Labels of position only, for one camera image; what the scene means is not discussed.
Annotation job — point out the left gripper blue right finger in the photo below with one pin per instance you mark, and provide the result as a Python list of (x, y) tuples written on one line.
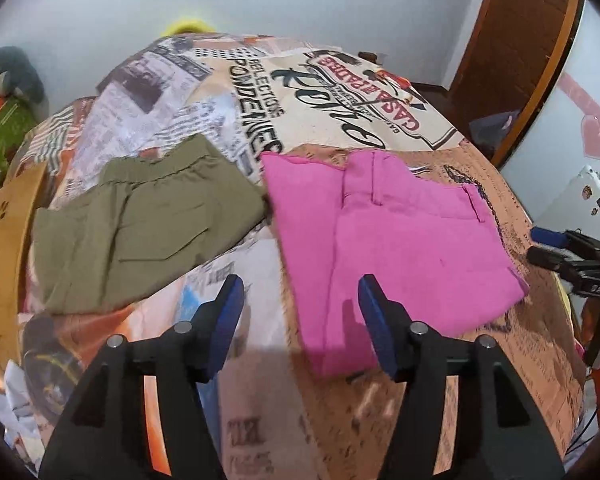
[(387, 322)]

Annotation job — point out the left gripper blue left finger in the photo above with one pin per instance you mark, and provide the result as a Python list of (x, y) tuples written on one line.
[(213, 328)]

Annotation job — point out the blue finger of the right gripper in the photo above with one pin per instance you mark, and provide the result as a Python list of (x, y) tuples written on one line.
[(549, 238), (546, 258)]

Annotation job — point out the pink pants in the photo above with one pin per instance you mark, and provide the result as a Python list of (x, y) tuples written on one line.
[(433, 247)]

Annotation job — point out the person right hand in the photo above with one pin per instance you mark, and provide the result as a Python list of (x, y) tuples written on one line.
[(590, 317)]

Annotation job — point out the newspaper print bed cover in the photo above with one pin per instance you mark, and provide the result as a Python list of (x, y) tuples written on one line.
[(270, 416)]

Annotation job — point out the white heart wardrobe door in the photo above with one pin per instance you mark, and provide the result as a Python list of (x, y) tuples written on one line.
[(564, 138)]

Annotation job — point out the olive green pants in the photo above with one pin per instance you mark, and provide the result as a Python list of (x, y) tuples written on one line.
[(143, 225)]

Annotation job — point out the brown wooden door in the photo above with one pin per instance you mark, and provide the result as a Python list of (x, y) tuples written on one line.
[(512, 56)]

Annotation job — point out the green storage bag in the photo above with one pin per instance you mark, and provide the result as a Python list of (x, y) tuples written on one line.
[(16, 120)]

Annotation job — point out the yellow foam headboard guard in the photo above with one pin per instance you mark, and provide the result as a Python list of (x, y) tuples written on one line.
[(188, 26)]

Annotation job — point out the grey plush toy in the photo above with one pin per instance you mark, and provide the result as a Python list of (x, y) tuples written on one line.
[(18, 77)]

